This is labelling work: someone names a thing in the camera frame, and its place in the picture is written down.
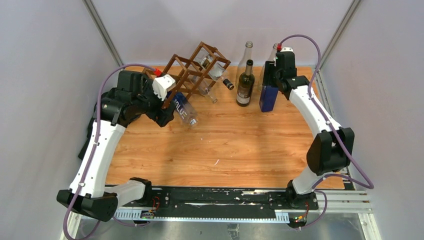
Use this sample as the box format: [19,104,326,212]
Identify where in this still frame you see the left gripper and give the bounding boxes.
[132,79,176,126]

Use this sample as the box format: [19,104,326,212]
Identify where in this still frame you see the clear tall wine bottle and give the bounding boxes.
[257,42,280,93]

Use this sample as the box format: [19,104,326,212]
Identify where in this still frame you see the blue bottle with BLUE text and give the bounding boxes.
[172,92,198,127]

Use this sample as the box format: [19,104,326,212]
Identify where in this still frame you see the dark green wine bottle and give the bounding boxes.
[236,59,255,107]

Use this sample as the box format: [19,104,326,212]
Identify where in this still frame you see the clear bottle with black label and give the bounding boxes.
[235,41,253,89]

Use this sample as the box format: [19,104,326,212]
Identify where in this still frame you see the small clear bottle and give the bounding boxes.
[190,76,218,104]

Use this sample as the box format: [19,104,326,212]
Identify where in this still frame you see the brown wooden wine rack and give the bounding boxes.
[142,41,231,108]

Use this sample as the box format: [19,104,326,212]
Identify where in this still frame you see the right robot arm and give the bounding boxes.
[262,47,355,209]

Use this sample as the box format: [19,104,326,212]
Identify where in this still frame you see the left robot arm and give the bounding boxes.
[56,70,176,222]

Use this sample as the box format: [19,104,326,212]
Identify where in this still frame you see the black cloth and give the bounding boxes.
[78,98,109,160]

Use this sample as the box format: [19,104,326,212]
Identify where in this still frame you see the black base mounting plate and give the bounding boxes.
[120,186,320,220]

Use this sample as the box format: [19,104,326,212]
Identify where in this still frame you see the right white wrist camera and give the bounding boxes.
[279,47,294,53]

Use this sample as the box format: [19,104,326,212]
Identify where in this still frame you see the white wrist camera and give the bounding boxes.
[152,74,176,102]
[279,47,294,53]

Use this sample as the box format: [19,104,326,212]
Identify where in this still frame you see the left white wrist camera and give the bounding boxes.
[152,74,176,102]

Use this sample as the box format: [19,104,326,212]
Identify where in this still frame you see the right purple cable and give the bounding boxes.
[276,34,375,230]

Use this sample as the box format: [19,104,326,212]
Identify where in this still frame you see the aluminium slotted rail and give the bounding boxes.
[81,209,291,223]

